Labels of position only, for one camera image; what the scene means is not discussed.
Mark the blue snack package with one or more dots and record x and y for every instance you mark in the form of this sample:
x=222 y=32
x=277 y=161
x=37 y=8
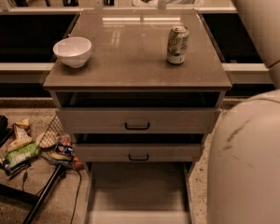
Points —
x=64 y=150

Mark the middle grey drawer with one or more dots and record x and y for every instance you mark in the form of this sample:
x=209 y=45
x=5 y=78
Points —
x=139 y=146

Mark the light green snack bag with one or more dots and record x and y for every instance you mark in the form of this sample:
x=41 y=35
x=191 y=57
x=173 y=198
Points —
x=22 y=154

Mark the black wire basket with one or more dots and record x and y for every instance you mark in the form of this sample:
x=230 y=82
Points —
x=50 y=138

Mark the grey drawer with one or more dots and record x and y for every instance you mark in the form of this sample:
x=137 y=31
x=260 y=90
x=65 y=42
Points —
x=147 y=112
x=139 y=193
x=139 y=146

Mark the grey drawer cabinet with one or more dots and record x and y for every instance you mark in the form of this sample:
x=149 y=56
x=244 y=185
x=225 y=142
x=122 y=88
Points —
x=129 y=54

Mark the white brown chip bag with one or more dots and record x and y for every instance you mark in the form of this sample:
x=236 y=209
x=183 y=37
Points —
x=22 y=135

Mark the green white soda can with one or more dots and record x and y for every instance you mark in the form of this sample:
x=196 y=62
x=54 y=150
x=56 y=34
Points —
x=177 y=44

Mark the top grey drawer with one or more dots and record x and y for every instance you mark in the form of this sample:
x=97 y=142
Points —
x=147 y=112

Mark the clear plastic bin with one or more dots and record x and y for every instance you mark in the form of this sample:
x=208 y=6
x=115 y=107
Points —
x=169 y=3

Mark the bottom grey drawer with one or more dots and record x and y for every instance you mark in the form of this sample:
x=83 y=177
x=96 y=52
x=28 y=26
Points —
x=139 y=193

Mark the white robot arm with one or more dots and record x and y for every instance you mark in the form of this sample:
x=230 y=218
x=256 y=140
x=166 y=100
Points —
x=243 y=179

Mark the white ceramic bowl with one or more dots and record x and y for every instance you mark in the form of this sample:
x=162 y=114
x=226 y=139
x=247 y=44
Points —
x=73 y=51

